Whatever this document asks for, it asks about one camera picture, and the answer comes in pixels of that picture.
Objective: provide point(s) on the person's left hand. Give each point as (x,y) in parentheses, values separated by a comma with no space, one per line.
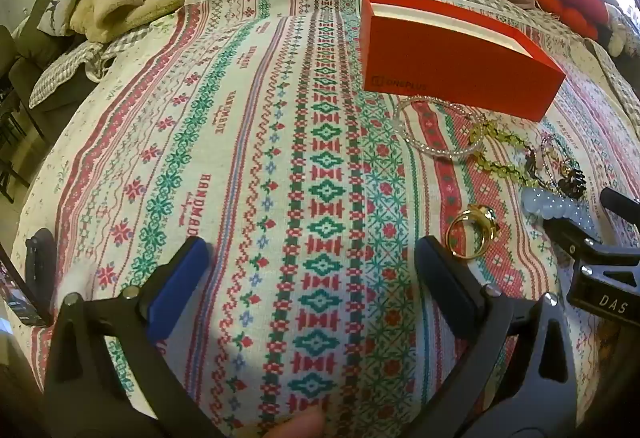
(300,425)

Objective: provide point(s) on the red cardboard box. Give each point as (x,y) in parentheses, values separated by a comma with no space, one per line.
(450,58)

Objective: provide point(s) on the dark chair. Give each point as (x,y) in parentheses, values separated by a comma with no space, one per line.
(20,83)

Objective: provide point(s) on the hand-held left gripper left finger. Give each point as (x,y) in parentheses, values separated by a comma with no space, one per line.
(180,288)

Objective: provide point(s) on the orange cushion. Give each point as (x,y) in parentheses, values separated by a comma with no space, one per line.
(570,0)

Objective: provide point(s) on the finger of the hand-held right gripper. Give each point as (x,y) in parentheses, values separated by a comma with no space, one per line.
(585,245)
(622,203)

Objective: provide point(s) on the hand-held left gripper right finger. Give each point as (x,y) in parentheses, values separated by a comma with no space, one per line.
(440,283)

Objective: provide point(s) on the black smartphone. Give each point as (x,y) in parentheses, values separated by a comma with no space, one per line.
(22,288)

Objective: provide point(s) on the patterned knit-print cloth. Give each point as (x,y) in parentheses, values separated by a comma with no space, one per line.
(250,168)

